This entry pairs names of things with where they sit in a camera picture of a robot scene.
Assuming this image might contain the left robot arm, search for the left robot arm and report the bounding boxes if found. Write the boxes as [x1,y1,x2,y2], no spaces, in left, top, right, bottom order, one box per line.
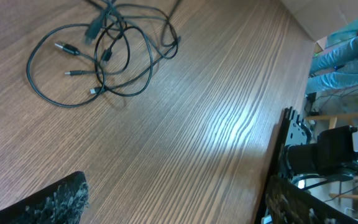
[0,126,358,224]

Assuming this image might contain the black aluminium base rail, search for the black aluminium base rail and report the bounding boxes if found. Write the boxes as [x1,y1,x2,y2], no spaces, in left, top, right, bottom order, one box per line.
[254,107,311,224]

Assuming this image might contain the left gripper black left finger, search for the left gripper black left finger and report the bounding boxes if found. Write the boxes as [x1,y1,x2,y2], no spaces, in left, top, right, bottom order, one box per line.
[0,171,89,224]

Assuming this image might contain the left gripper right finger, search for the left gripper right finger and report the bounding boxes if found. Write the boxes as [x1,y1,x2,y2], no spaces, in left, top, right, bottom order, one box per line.
[265,175,358,224]

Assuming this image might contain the light blue cloth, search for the light blue cloth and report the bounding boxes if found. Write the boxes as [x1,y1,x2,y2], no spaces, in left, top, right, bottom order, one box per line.
[305,31,358,95]

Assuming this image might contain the black usb cables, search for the black usb cables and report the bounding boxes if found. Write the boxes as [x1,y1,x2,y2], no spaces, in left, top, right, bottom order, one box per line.
[25,0,182,108]

